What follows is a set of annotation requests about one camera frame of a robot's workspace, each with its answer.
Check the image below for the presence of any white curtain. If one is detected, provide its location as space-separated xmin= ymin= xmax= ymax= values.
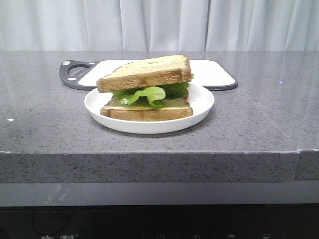
xmin=0 ymin=0 xmax=319 ymax=51

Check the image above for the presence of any black appliance front panel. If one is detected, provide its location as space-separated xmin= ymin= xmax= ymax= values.
xmin=0 ymin=204 xmax=319 ymax=239

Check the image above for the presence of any white cutting board black rim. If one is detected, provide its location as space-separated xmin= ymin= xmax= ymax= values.
xmin=59 ymin=60 xmax=238 ymax=91

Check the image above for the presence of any white round plate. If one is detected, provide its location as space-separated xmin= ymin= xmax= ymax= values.
xmin=84 ymin=84 xmax=214 ymax=134

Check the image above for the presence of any toasted bread slice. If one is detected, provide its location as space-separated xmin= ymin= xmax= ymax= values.
xmin=96 ymin=54 xmax=192 ymax=93
xmin=100 ymin=90 xmax=193 ymax=121

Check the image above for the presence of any green lettuce leaf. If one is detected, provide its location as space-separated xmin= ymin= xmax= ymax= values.
xmin=107 ymin=75 xmax=192 ymax=110

